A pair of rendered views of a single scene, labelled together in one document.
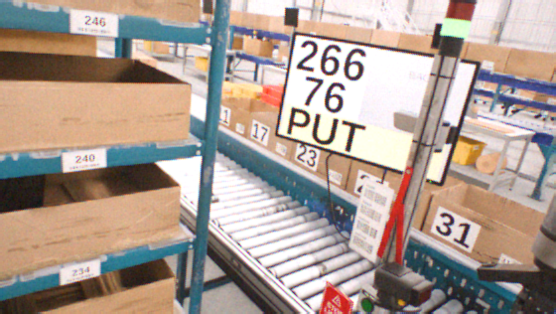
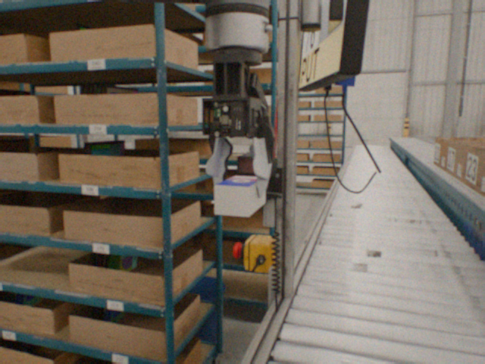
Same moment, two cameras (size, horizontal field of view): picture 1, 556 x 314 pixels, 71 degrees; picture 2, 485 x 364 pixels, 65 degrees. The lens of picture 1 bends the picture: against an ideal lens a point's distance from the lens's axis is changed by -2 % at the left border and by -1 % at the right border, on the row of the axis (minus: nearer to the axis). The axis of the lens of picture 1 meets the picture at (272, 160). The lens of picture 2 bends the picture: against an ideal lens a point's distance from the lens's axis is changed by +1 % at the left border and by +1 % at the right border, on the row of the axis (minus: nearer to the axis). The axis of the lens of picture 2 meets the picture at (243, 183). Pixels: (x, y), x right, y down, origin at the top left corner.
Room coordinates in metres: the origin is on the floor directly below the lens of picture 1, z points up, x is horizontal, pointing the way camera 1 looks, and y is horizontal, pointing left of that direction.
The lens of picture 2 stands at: (0.31, -1.01, 1.16)
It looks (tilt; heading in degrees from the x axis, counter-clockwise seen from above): 9 degrees down; 59
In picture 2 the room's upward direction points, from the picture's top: straight up
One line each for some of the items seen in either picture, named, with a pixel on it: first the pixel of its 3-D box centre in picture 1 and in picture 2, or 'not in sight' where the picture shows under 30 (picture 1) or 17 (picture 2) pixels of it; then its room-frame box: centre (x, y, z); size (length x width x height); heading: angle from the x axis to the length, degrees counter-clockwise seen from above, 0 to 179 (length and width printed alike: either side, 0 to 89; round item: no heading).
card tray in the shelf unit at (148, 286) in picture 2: not in sight; (139, 267); (0.68, 0.41, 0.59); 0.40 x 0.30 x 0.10; 129
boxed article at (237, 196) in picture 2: not in sight; (241, 194); (0.61, -0.49, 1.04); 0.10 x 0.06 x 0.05; 42
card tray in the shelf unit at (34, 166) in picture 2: not in sight; (30, 161); (0.36, 0.77, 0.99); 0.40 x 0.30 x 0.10; 129
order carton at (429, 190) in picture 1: (402, 187); not in sight; (1.63, -0.59, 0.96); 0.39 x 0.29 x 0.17; 41
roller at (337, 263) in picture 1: (330, 266); (393, 260); (1.29, -0.28, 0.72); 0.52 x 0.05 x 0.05; 131
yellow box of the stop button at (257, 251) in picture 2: not in sight; (255, 258); (0.76, -0.30, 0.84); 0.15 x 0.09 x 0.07; 41
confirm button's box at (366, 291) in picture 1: (370, 303); (270, 209); (0.81, -0.29, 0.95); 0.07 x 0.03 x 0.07; 41
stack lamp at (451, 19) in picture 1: (458, 20); not in sight; (0.83, -0.32, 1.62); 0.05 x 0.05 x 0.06
